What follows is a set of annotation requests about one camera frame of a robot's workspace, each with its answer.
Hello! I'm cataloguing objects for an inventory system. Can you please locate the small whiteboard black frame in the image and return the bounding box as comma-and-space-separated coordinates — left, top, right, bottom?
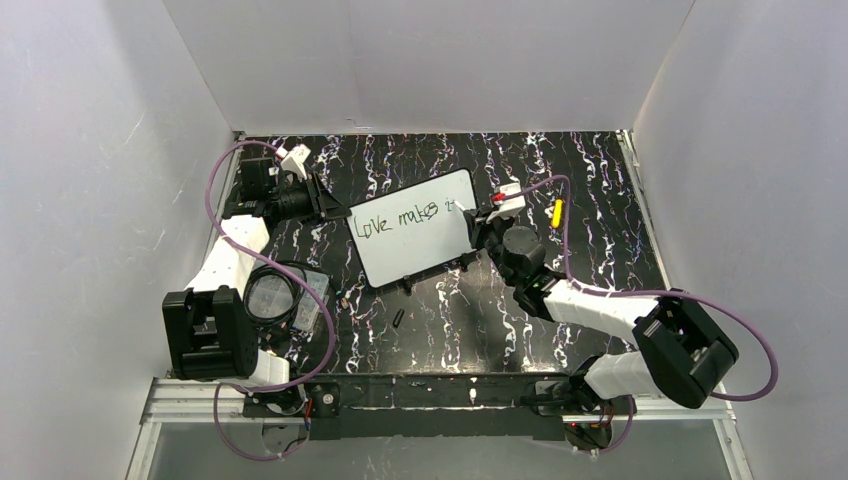
346, 168, 477, 288

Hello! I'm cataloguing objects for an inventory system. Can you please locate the black marker cap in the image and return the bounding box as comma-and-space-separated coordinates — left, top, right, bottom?
392, 309, 405, 328

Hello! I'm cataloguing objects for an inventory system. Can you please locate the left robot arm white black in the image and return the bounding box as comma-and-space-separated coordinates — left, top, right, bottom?
162, 145, 349, 392

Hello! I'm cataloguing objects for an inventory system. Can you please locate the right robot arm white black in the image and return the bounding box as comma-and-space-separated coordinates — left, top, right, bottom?
463, 209, 739, 410

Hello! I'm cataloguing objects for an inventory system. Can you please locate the black base bar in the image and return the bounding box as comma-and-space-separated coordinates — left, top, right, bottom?
243, 373, 630, 446

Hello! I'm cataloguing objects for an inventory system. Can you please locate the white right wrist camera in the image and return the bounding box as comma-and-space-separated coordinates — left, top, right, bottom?
487, 182, 526, 223

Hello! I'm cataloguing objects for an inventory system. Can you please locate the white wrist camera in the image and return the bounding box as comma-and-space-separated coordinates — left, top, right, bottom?
275, 144, 311, 180
487, 182, 526, 223

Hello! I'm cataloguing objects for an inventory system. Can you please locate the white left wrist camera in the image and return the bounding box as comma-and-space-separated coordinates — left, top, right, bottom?
275, 144, 311, 180

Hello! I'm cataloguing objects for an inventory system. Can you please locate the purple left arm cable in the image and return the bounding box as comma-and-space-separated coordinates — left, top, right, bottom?
203, 139, 338, 463

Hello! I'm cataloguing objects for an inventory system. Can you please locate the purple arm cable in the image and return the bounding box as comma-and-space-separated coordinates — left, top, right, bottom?
203, 139, 338, 463
510, 174, 780, 455

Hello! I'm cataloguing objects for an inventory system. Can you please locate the aluminium rail left side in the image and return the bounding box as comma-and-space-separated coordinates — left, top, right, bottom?
201, 130, 246, 263

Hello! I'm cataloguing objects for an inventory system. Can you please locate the aluminium rail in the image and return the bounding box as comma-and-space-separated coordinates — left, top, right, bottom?
201, 130, 246, 263
616, 129, 672, 289
139, 375, 738, 425

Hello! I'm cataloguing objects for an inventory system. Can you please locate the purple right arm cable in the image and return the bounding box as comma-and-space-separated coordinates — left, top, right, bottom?
510, 174, 780, 455

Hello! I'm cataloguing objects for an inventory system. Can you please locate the whiteboard metal wire stand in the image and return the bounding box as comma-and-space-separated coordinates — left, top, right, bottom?
392, 251, 478, 296

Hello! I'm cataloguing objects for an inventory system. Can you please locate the coiled black cable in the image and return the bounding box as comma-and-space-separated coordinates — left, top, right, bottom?
241, 261, 319, 329

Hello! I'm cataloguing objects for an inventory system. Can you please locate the aluminium rail right side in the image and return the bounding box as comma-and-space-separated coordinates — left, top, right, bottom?
616, 129, 672, 289

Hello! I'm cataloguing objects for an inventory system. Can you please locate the aluminium front rail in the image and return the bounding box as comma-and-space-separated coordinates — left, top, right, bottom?
139, 375, 738, 425

